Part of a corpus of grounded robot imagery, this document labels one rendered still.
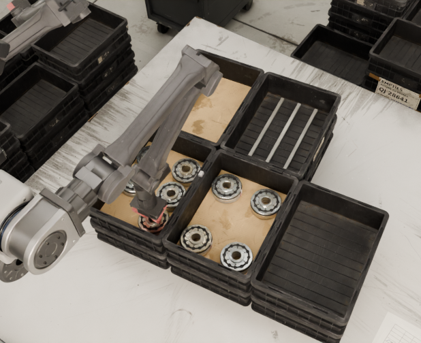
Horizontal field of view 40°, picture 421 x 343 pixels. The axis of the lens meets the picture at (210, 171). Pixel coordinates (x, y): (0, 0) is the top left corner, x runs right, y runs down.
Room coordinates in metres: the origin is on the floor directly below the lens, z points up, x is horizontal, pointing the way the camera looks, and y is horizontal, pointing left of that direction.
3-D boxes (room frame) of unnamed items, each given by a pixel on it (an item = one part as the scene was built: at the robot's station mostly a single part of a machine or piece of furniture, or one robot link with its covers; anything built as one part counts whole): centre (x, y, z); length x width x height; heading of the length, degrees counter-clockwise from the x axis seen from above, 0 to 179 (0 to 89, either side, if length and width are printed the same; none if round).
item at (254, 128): (1.28, -0.27, 0.87); 0.40 x 0.30 x 0.11; 148
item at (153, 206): (0.96, 0.20, 1.00); 0.10 x 0.07 x 0.07; 57
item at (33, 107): (1.93, 0.83, 0.31); 0.40 x 0.30 x 0.34; 141
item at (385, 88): (1.79, -0.91, 0.41); 0.31 x 0.02 x 0.16; 50
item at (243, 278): (0.94, -0.06, 0.92); 0.40 x 0.30 x 0.02; 148
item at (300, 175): (1.28, -0.27, 0.92); 0.40 x 0.30 x 0.02; 148
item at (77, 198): (0.68, 0.30, 1.45); 0.09 x 0.08 x 0.12; 50
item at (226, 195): (1.08, -0.05, 0.86); 0.10 x 0.10 x 0.01
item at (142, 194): (0.97, 0.20, 1.06); 0.07 x 0.06 x 0.07; 141
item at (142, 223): (0.96, 0.20, 0.88); 0.10 x 0.10 x 0.01
